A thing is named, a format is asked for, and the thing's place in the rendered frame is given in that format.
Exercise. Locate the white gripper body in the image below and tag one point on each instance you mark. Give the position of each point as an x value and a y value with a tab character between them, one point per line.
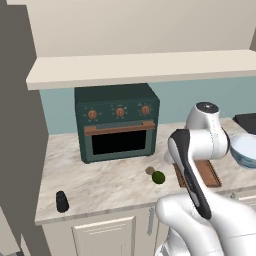
167	157

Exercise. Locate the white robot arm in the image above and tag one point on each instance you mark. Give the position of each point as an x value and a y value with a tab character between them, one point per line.
206	143

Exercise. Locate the green lime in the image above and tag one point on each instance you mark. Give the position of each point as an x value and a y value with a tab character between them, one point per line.
158	177

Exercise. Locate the beige garlic bulb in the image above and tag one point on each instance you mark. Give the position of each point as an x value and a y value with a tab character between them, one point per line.
149	170

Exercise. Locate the brown wooden cutting board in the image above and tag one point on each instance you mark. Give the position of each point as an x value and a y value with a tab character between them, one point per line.
208	175

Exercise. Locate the pale blue bowl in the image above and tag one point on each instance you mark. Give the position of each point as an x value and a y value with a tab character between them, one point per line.
245	151

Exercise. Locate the cream base cabinet door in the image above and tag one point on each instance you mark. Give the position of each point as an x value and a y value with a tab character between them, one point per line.
103	238
143	233

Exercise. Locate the black condiment shaker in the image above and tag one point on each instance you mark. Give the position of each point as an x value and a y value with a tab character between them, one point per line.
62	202

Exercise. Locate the tall grey cabinet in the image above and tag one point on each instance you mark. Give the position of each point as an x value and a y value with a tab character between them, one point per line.
16	133

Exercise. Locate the copper toaster oven knob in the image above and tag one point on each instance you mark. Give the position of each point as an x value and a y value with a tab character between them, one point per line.
120	112
145	109
92	114

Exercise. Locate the dark green toaster oven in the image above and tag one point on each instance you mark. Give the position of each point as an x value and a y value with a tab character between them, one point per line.
115	96

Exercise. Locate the dark green toaster oven door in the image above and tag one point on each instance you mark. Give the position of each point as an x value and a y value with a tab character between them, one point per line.
87	146

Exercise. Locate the black hob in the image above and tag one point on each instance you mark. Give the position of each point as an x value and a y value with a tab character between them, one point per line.
246	121

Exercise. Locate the cream drawer front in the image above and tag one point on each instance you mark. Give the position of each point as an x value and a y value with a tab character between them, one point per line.
248	200

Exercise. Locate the cream wall cabinet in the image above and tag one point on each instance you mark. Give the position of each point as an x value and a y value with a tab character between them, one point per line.
133	40

